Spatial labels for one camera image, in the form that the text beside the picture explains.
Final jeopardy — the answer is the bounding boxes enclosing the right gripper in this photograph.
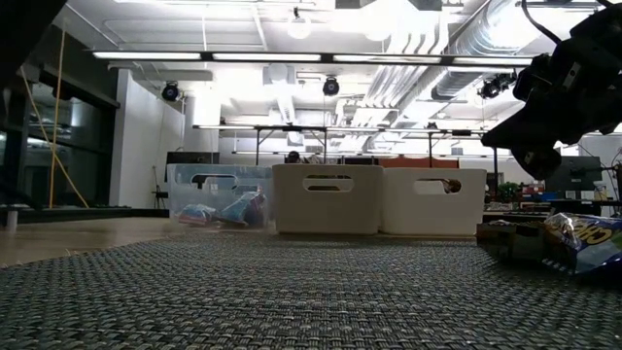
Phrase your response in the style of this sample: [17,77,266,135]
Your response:
[480,4,622,182]

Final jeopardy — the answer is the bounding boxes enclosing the blue chip bag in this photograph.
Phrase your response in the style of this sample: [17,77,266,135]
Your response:
[541,212,622,277]

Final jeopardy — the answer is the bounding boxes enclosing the black computer monitor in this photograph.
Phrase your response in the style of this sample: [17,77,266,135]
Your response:
[543,155,604,194]

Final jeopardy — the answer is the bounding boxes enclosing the orange partition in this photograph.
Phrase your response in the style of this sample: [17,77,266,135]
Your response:
[378,156,461,169]

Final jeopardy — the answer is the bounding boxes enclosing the white plastic bin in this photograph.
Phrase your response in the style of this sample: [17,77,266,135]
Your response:
[381,167,488,237]

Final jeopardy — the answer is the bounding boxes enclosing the grey plastic bin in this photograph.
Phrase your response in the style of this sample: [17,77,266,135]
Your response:
[271,163,385,235]

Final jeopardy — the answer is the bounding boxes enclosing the round ceiling lamp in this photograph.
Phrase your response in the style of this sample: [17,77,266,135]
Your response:
[286,9,313,41]

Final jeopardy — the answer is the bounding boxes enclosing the clear plastic bin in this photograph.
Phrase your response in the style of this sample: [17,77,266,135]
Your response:
[166,163,274,229]

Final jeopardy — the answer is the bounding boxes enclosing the grey woven placemat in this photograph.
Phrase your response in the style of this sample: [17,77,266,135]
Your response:
[0,230,622,350]

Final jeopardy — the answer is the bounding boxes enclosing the black flat screen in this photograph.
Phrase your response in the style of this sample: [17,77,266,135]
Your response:
[166,151,221,165]

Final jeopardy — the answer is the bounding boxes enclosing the overhead light bar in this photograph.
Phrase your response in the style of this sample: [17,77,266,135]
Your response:
[91,51,535,68]

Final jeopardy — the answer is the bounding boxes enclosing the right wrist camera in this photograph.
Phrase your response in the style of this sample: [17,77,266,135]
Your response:
[512,52,556,102]

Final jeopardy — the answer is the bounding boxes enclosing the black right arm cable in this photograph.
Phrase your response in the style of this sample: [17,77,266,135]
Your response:
[521,0,565,45]

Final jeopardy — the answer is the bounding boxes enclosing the black background table frame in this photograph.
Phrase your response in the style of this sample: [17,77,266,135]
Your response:
[192,123,501,195]

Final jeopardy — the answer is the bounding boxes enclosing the yellow extension cable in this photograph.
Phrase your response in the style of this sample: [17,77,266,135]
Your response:
[18,26,90,209]

